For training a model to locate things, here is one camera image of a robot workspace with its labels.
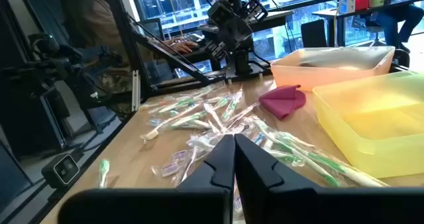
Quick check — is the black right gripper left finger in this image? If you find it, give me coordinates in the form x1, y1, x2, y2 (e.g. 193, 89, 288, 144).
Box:
58, 133, 237, 224

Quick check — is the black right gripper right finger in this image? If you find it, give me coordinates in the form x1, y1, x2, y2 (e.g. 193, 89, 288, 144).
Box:
234, 133, 424, 224

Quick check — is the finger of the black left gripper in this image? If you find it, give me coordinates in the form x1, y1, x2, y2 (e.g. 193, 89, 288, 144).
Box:
205, 40, 229, 62
243, 0, 269, 23

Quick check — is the pile of wrapped toothbrushes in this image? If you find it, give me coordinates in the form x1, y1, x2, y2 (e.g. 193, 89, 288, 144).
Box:
170, 150, 192, 164

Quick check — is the black keyboard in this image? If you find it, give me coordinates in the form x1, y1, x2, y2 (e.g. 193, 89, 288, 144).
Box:
170, 31, 208, 48

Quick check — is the person's hand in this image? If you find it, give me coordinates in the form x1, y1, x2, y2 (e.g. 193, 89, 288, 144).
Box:
170, 39, 199, 55

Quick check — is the black computer monitor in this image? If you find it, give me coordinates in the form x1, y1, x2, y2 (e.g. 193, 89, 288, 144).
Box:
138, 17, 166, 41

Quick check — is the magenta folded cloth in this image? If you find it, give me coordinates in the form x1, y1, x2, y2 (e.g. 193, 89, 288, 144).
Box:
258, 84, 307, 121

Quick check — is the white box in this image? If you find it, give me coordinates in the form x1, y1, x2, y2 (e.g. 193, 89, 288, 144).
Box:
339, 0, 356, 14

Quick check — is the orange plastic bin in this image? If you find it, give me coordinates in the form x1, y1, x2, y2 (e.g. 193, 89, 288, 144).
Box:
270, 46, 396, 92

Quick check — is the yellow plastic bin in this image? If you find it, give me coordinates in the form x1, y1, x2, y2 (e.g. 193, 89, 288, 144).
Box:
312, 70, 424, 180

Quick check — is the person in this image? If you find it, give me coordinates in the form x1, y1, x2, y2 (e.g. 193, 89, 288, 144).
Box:
360, 3, 424, 54
58, 0, 199, 119

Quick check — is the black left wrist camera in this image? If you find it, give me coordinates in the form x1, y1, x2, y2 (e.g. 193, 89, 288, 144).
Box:
207, 0, 235, 28

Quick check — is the white frame bracket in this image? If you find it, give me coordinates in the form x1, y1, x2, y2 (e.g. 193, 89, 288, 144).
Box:
131, 69, 141, 113

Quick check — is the small black table camera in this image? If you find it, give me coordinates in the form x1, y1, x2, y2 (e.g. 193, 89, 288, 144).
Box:
40, 152, 81, 190

